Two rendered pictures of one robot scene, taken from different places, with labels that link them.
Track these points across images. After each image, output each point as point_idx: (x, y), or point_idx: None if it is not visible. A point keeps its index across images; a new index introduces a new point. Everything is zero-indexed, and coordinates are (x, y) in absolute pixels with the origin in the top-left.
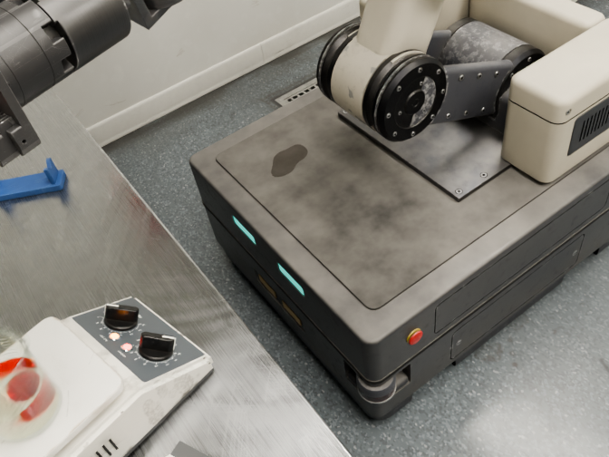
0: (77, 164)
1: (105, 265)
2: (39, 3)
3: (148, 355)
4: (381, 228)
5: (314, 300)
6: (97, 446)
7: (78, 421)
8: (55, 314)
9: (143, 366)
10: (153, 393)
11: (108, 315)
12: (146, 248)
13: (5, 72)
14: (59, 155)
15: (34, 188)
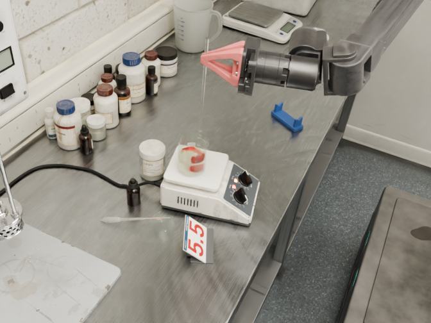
0: (310, 129)
1: (269, 166)
2: (290, 61)
3: (235, 195)
4: (422, 307)
5: (350, 294)
6: (192, 198)
7: (195, 184)
8: (237, 163)
9: (229, 195)
10: (221, 204)
11: (242, 173)
12: (287, 175)
13: (261, 71)
14: (310, 120)
15: (287, 122)
